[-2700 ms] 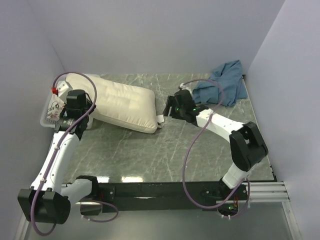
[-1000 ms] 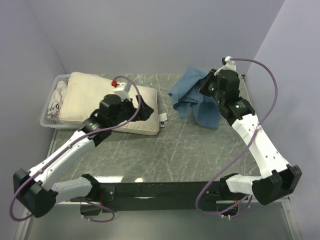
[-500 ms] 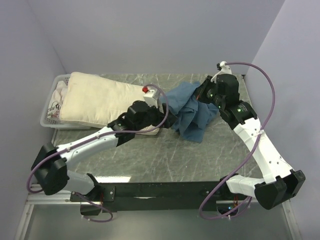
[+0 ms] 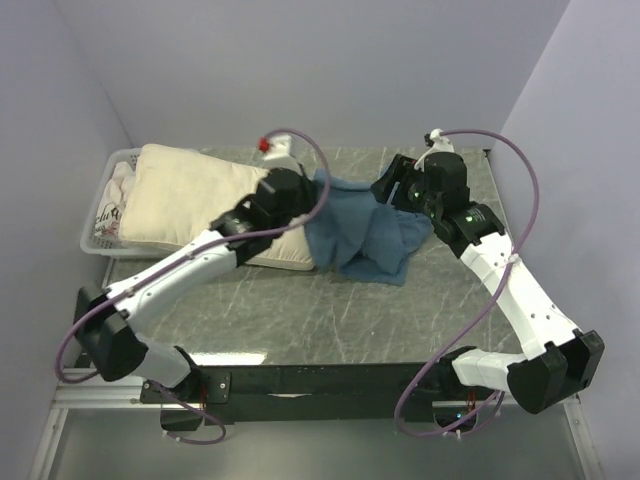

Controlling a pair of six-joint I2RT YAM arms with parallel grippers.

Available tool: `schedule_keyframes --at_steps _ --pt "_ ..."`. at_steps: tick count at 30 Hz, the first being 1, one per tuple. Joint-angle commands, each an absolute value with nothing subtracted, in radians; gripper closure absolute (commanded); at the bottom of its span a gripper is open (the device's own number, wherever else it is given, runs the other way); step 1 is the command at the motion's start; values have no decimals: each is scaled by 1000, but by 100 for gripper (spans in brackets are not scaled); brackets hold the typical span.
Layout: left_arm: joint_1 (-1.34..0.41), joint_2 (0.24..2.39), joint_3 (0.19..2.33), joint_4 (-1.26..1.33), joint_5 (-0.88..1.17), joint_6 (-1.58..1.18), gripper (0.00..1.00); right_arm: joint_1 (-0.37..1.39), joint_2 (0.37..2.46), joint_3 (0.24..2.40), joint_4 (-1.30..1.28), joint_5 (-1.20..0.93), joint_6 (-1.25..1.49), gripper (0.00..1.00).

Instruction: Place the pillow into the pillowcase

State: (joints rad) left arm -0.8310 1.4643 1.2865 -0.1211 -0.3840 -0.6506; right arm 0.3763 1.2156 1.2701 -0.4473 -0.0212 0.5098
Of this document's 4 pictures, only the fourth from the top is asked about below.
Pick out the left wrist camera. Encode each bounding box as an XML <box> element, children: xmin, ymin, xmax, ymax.
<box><xmin>257</xmin><ymin>133</ymin><xmax>294</xmax><ymax>162</ymax></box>

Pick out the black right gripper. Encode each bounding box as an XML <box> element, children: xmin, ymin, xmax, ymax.
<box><xmin>369</xmin><ymin>154</ymin><xmax>441</xmax><ymax>220</ymax></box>

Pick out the cream pillow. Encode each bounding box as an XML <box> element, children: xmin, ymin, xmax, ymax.
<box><xmin>119</xmin><ymin>143</ymin><xmax>317</xmax><ymax>272</ymax></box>

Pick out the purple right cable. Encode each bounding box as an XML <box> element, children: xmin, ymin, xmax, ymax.
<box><xmin>393</xmin><ymin>128</ymin><xmax>542</xmax><ymax>440</ymax></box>

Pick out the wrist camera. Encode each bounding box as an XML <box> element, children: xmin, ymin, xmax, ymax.
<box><xmin>257</xmin><ymin>133</ymin><xmax>294</xmax><ymax>162</ymax></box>
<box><xmin>414</xmin><ymin>129</ymin><xmax>455</xmax><ymax>171</ymax></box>

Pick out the white printed cloth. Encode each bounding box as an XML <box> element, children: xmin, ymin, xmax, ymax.
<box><xmin>93</xmin><ymin>162</ymin><xmax>135</xmax><ymax>240</ymax></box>

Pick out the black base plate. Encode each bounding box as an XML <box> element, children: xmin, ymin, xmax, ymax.
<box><xmin>139</xmin><ymin>363</ymin><xmax>476</xmax><ymax>426</ymax></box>

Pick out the blue pillowcase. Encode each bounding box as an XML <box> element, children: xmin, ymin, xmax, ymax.
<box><xmin>304</xmin><ymin>169</ymin><xmax>432</xmax><ymax>286</ymax></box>

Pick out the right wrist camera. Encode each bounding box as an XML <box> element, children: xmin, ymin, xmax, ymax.
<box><xmin>414</xmin><ymin>129</ymin><xmax>455</xmax><ymax>171</ymax></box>

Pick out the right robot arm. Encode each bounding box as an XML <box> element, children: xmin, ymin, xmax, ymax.
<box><xmin>371</xmin><ymin>152</ymin><xmax>605</xmax><ymax>414</ymax></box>

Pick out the white plastic basket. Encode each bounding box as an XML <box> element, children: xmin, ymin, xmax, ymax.
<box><xmin>79</xmin><ymin>147</ymin><xmax>201</xmax><ymax>261</ymax></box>

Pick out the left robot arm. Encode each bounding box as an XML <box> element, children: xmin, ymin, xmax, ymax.
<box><xmin>73</xmin><ymin>168</ymin><xmax>329</xmax><ymax>402</ymax></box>

